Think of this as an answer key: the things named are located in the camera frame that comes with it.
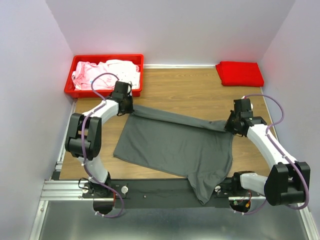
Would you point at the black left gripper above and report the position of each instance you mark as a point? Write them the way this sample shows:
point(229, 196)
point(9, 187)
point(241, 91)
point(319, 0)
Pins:
point(130, 109)

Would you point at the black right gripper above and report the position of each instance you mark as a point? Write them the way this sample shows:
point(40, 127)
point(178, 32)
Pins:
point(228, 126)

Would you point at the dark grey t shirt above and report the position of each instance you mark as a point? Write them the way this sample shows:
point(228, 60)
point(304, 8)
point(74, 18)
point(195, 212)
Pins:
point(197, 149)

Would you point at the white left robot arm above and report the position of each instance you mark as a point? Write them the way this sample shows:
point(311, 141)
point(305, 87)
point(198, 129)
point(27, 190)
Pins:
point(84, 137)

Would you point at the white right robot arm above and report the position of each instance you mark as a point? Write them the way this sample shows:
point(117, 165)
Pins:
point(288, 181)

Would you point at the white t shirt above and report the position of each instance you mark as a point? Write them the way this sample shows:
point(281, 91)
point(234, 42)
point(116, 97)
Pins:
point(125, 70)

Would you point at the pink t shirt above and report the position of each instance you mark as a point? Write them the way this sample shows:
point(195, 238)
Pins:
point(86, 72)

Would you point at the folded red t shirt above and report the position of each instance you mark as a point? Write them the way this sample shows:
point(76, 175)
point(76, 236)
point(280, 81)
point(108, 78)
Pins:
point(240, 74)

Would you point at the red plastic bin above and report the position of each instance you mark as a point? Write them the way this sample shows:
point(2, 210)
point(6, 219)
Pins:
point(137, 59)

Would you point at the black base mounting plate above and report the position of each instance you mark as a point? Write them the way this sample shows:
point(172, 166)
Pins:
point(163, 194)

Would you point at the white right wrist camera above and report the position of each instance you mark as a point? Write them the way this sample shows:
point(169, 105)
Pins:
point(246, 104)

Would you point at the aluminium frame rail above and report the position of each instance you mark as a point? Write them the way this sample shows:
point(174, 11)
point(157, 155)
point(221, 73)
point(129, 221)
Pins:
point(63, 214)

